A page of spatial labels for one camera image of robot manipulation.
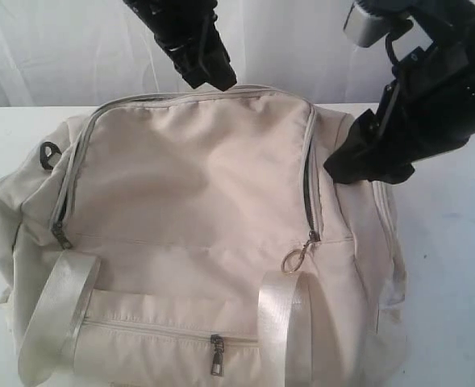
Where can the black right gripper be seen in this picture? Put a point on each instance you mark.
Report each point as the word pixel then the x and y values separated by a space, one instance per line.
pixel 433 113

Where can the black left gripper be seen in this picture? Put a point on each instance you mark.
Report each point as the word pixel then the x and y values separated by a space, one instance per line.
pixel 186 32

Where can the cream fabric duffel bag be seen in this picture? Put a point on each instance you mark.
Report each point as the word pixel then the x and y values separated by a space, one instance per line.
pixel 132 234

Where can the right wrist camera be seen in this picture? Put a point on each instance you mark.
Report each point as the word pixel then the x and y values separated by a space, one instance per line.
pixel 369 21

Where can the silver front pocket zipper pull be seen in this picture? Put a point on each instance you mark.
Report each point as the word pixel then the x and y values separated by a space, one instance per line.
pixel 218 347

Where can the silver main zipper pull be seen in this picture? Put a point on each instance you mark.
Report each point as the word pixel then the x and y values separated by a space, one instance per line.
pixel 313 237

